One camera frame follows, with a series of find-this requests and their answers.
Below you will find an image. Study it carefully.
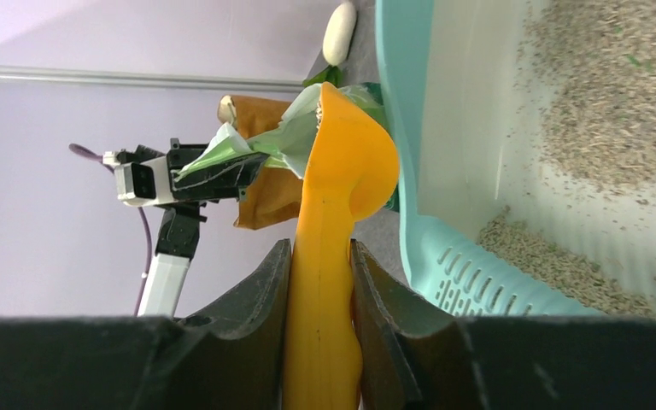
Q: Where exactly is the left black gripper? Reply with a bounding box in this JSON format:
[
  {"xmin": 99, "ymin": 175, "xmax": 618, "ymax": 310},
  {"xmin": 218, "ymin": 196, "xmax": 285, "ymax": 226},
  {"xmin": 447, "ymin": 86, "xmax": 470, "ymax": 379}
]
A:
[{"xmin": 115, "ymin": 138, "xmax": 268, "ymax": 202}]

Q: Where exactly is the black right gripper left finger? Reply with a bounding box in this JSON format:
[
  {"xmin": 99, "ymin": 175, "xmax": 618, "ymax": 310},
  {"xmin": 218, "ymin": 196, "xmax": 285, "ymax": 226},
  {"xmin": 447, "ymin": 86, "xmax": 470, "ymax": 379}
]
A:
[{"xmin": 0, "ymin": 239, "xmax": 291, "ymax": 409}]

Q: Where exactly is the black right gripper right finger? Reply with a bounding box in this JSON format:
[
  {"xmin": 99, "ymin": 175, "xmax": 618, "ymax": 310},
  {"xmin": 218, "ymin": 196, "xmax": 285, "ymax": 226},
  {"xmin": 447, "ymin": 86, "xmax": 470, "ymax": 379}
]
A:
[{"xmin": 350, "ymin": 241, "xmax": 656, "ymax": 410}]

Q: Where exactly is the green litter bag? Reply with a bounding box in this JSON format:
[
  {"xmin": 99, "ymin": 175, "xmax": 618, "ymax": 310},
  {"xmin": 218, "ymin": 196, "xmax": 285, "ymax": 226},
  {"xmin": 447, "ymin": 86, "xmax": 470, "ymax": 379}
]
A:
[{"xmin": 196, "ymin": 82, "xmax": 399, "ymax": 220}]

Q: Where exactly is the yellow plastic scoop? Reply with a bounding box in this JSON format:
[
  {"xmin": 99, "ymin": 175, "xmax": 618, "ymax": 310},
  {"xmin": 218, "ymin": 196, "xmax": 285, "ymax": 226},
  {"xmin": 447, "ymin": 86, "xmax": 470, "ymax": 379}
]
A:
[{"xmin": 282, "ymin": 83, "xmax": 400, "ymax": 409}]

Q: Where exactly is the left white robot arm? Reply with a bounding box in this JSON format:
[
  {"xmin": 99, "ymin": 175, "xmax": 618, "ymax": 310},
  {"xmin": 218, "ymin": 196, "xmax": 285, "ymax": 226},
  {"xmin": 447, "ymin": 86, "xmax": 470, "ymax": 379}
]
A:
[{"xmin": 102, "ymin": 138, "xmax": 268, "ymax": 317}]

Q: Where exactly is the teal litter box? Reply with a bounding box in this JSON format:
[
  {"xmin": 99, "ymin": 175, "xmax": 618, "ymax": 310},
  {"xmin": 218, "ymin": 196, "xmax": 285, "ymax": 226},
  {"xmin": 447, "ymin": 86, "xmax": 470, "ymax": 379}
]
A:
[{"xmin": 375, "ymin": 1, "xmax": 656, "ymax": 319}]

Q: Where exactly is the grey litter pile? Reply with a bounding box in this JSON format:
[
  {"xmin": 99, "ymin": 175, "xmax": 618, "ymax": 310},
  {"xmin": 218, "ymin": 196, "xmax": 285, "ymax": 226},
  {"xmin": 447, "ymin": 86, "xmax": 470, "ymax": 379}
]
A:
[{"xmin": 474, "ymin": 1, "xmax": 656, "ymax": 319}]

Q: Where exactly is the brown paper grocery bag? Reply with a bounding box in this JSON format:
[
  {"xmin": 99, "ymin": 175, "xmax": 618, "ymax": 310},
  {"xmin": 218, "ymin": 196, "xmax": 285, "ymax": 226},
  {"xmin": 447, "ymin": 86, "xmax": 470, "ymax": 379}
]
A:
[{"xmin": 217, "ymin": 94, "xmax": 307, "ymax": 231}]

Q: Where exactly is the white oval toy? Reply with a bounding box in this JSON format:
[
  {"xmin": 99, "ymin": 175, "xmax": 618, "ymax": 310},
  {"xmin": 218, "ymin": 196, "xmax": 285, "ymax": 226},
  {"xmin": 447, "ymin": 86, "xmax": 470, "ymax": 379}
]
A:
[{"xmin": 321, "ymin": 1, "xmax": 358, "ymax": 67}]

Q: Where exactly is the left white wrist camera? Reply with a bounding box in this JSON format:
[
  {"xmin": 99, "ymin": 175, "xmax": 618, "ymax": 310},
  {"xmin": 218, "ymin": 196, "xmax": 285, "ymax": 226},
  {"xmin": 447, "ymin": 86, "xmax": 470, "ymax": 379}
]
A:
[{"xmin": 102, "ymin": 150, "xmax": 177, "ymax": 208}]

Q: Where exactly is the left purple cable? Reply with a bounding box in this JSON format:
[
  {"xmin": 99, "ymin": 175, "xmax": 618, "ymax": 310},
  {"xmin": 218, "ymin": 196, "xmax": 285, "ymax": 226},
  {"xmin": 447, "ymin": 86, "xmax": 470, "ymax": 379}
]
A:
[{"xmin": 68, "ymin": 143, "xmax": 155, "ymax": 318}]

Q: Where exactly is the aluminium frame post left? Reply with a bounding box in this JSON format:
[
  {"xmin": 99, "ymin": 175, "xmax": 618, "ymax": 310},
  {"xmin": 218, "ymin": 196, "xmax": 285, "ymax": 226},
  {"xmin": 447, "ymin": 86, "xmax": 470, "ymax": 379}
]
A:
[{"xmin": 0, "ymin": 66, "xmax": 302, "ymax": 93}]

